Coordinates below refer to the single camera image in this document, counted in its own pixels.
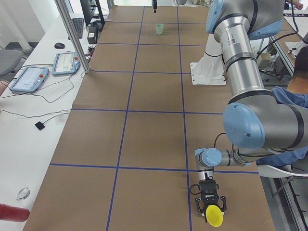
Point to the far blue teach pendant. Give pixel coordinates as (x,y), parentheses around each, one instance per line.
(65,63)

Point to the black computer mouse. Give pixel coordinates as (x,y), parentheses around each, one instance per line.
(59,45)

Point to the light green cup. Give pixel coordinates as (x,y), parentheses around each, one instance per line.
(159,28)

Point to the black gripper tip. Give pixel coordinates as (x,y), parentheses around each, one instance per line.
(154,5)

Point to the yellow cup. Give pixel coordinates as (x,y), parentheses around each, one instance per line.
(214,215)

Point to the small black square pad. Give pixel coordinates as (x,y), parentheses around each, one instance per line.
(39,125)

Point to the blue teach pendant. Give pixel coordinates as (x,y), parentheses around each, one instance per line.
(30,79)
(65,63)

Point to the red cylinder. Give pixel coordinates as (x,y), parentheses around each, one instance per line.
(15,214)

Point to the near blue teach pendant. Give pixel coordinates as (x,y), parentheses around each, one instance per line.
(30,79)

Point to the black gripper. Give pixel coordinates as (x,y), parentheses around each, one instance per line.
(210,197)

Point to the grey office chair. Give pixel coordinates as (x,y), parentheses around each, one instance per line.
(12,57)

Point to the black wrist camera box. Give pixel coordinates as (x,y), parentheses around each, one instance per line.
(208,186)

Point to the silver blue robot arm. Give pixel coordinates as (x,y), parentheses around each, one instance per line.
(253,120)

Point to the black keyboard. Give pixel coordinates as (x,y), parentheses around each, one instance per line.
(78,24)

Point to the white chair seat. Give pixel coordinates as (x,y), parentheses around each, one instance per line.
(273,172)

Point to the black computer monitor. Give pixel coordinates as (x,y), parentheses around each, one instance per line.
(88,9)

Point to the aluminium frame post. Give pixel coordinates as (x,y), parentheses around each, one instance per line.
(65,16)

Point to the clear plastic wrapper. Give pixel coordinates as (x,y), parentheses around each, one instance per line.
(23,193)

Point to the small black box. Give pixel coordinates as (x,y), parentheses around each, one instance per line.
(92,34)

